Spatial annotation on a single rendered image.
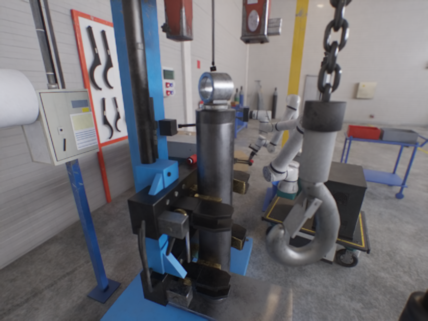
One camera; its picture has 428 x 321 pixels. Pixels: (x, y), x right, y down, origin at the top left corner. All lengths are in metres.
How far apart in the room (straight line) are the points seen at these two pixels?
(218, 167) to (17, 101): 0.97
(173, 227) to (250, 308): 0.94
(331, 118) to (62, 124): 1.34
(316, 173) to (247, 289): 1.64
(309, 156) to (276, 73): 11.58
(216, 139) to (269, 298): 1.24
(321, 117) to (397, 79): 12.37
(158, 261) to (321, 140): 1.15
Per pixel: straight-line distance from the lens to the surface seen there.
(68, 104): 1.43
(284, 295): 1.86
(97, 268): 1.99
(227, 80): 1.08
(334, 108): 0.22
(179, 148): 1.60
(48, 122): 1.37
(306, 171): 0.24
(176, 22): 1.18
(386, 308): 2.31
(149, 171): 1.14
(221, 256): 1.43
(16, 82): 1.31
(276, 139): 2.39
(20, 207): 2.75
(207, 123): 1.03
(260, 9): 1.05
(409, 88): 12.77
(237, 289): 1.82
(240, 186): 1.38
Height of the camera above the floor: 1.58
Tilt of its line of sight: 20 degrees down
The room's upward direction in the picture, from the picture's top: straight up
